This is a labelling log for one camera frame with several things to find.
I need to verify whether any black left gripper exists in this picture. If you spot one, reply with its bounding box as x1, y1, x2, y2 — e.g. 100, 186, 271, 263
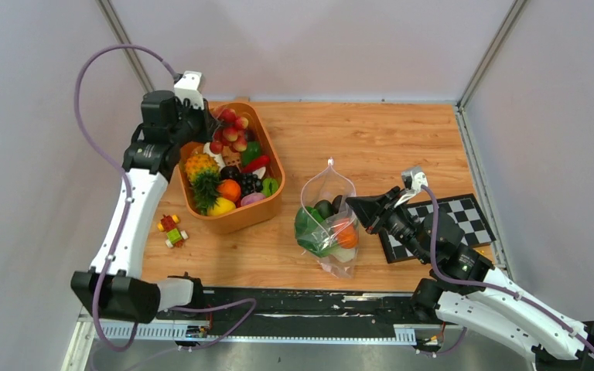
169, 96, 220, 148

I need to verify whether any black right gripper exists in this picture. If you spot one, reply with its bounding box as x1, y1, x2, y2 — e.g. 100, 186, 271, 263
345, 187, 429, 264

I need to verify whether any orange toy pumpkin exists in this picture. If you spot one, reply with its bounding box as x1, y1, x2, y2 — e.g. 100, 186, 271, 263
333, 218, 359, 249

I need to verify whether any green avocado toy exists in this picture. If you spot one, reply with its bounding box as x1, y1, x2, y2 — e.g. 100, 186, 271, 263
313, 199, 336, 220

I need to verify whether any clear zip top bag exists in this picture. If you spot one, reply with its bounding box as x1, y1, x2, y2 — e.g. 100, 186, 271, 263
294, 158, 360, 278

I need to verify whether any green bok choy toy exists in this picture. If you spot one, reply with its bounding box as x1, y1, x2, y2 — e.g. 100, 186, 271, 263
294, 206, 339, 257

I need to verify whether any red chili toy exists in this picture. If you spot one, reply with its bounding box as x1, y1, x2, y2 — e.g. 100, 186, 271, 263
241, 155, 271, 174

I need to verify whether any pale green cabbage toy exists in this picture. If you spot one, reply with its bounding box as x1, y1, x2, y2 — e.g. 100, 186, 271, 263
330, 247, 357, 263

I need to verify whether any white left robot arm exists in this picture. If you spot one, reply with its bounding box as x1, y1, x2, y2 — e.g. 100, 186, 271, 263
70, 89, 216, 324

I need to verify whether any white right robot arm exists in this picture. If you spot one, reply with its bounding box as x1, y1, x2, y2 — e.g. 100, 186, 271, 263
346, 187, 594, 370

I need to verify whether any toy pineapple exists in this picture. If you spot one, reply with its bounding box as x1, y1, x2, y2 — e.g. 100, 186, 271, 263
184, 153, 221, 215

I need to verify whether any green bell pepper toy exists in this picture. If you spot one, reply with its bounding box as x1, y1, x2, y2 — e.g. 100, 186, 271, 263
241, 141, 263, 168

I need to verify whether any orange fruit toy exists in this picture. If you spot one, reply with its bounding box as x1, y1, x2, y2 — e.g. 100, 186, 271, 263
217, 179, 242, 203

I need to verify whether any black grape bunch toy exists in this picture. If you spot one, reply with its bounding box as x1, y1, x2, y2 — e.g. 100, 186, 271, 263
236, 173, 263, 197

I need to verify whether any yellow lemon toy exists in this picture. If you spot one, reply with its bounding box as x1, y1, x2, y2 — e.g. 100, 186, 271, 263
207, 197, 237, 216

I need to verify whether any purple onion toy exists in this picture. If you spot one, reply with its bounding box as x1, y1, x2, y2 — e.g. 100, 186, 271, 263
240, 192, 266, 207

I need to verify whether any light green pepper toy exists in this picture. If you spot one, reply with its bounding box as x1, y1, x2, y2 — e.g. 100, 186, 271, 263
261, 177, 280, 198

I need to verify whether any black white checkerboard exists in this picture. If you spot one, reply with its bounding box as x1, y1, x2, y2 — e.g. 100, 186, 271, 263
378, 193, 496, 264

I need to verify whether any orange plastic basket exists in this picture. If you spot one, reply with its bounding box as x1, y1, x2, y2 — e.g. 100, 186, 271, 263
178, 102, 285, 234

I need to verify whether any colourful toy block stack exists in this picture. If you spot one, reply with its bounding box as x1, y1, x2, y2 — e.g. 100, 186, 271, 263
156, 214, 189, 248

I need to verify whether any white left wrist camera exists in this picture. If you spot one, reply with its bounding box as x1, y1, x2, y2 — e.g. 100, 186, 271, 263
173, 70, 205, 111

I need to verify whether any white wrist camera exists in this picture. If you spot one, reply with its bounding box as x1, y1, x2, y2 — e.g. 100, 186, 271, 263
394, 166, 428, 206
173, 70, 205, 111

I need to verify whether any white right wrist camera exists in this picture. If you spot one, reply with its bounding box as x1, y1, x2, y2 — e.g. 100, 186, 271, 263
394, 166, 428, 206

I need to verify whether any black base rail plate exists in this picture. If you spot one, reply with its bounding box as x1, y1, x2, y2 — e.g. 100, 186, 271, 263
204, 288, 442, 337

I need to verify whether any white slotted cable duct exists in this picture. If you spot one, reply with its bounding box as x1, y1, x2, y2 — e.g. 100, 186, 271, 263
102, 321, 417, 345

